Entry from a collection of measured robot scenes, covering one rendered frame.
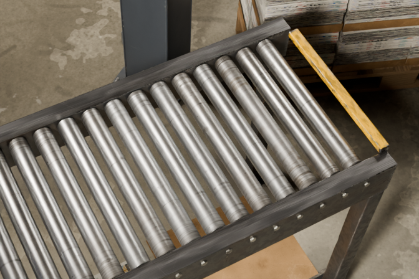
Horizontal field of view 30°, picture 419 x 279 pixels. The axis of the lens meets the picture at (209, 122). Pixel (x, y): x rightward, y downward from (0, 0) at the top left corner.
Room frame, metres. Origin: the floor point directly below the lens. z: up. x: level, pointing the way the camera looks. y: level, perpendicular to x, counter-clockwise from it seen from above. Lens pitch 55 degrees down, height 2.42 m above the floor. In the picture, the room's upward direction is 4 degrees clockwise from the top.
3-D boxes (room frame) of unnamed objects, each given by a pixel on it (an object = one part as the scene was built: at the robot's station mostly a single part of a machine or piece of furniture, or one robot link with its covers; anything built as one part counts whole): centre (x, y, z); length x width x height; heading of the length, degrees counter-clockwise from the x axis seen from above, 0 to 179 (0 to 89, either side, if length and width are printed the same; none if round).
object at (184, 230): (0.99, 0.14, 0.77); 0.47 x 0.05 x 0.05; 32
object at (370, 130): (1.27, -0.33, 0.81); 0.43 x 0.03 x 0.02; 32
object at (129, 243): (0.92, 0.25, 0.77); 0.47 x 0.05 x 0.05; 32
